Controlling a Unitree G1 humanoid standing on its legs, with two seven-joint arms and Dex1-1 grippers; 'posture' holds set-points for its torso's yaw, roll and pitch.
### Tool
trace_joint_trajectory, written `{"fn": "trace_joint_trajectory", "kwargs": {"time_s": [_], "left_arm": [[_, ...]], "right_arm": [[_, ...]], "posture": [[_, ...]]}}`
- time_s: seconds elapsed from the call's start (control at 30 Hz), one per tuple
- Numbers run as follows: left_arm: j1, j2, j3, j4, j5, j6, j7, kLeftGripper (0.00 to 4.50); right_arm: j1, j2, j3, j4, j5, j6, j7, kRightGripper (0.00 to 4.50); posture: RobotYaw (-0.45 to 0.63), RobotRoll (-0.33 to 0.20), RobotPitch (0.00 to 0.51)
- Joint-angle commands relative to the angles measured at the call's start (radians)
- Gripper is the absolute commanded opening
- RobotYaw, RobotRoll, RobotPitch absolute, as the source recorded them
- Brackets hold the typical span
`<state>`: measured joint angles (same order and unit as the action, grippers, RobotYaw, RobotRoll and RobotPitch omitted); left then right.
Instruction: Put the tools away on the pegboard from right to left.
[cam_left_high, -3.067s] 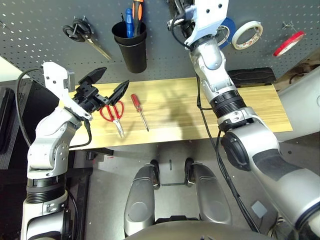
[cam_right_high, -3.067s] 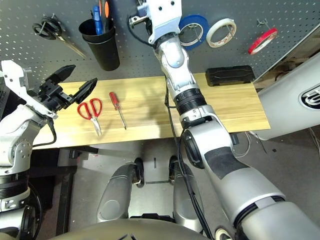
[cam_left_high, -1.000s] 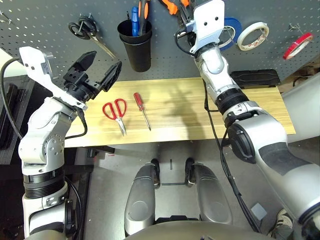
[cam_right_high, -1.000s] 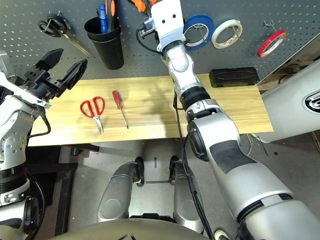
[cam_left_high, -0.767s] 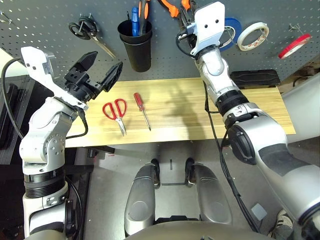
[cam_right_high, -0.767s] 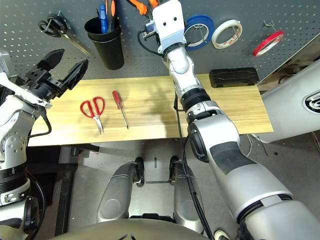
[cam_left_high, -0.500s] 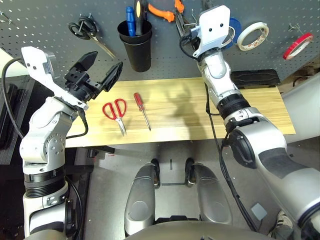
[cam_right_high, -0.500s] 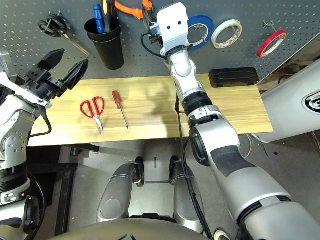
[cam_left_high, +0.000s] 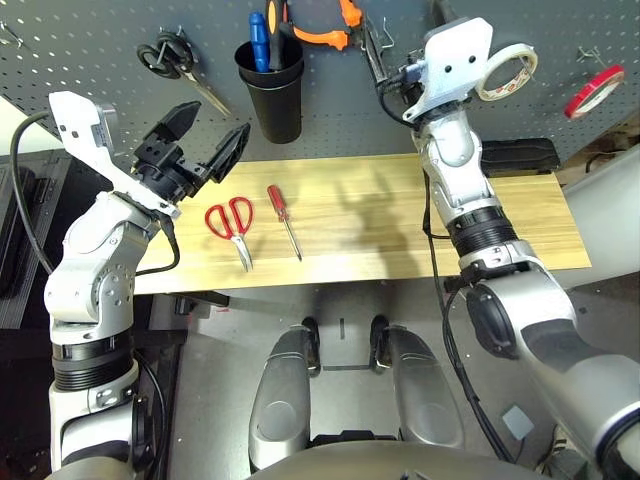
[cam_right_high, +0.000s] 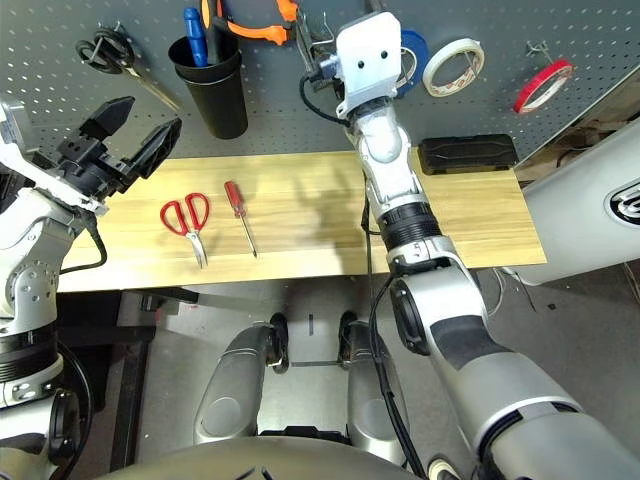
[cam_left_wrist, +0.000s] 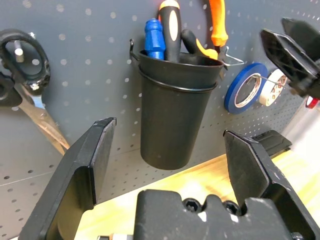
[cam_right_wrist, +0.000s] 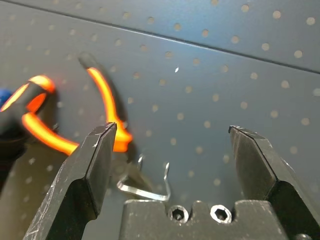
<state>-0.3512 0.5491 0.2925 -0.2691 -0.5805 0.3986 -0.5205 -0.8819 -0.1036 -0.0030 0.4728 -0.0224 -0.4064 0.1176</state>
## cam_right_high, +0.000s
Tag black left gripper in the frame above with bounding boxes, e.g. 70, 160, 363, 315
57, 96, 182, 201

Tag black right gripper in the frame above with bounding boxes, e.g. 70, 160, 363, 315
310, 48, 347, 101

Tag orange black needle-nose pliers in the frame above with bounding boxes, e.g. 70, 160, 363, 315
219, 0, 321, 74

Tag red clear-handled screwdriver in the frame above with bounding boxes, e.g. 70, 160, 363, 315
223, 180, 259, 259

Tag red tape roll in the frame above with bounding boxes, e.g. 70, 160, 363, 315
513, 59, 575, 115

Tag grey metal pegboard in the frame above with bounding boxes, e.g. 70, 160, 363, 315
0, 0, 640, 166

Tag black plastic cup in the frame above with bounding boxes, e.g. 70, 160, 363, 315
167, 33, 250, 140

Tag blue tape roll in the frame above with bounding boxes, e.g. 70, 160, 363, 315
397, 29, 430, 99

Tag white tape roll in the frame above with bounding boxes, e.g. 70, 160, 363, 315
422, 38, 485, 99

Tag black plastic tool case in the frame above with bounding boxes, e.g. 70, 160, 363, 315
418, 133, 517, 176

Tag silver left robot leg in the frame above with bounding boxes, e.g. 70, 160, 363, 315
192, 313, 290, 446

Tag silver robot leg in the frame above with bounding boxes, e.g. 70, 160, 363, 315
192, 313, 290, 446
339, 310, 409, 466

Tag white grey machine casing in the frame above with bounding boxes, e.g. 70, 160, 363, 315
514, 119, 640, 286

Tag silver right robot leg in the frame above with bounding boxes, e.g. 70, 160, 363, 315
339, 310, 409, 466

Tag grey robot torso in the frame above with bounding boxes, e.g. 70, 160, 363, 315
99, 434, 426, 480

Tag white black sneaker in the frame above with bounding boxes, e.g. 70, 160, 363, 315
427, 457, 459, 480

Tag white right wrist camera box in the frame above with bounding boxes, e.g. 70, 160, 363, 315
335, 12, 403, 119

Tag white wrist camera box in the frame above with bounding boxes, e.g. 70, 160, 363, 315
0, 97, 109, 216
335, 12, 403, 119

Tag silver wire pliers holder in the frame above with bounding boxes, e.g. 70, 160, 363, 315
309, 12, 337, 51

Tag black-handled scissors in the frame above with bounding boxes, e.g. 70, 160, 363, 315
75, 27, 182, 112

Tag red-handled scissors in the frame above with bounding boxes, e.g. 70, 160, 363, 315
159, 192, 211, 270

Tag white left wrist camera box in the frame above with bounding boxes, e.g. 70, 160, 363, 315
0, 97, 109, 216

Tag blue-handled screwdriver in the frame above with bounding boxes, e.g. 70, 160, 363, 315
183, 7, 209, 67

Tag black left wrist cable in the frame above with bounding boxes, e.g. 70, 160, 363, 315
54, 219, 109, 480

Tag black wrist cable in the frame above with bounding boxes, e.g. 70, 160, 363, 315
54, 219, 109, 480
298, 74, 429, 480

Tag orange black handled screwdriver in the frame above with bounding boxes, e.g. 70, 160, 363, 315
201, 0, 236, 64

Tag white floor cables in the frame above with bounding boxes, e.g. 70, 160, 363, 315
492, 267, 539, 316

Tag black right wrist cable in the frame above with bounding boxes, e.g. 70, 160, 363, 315
298, 74, 429, 480

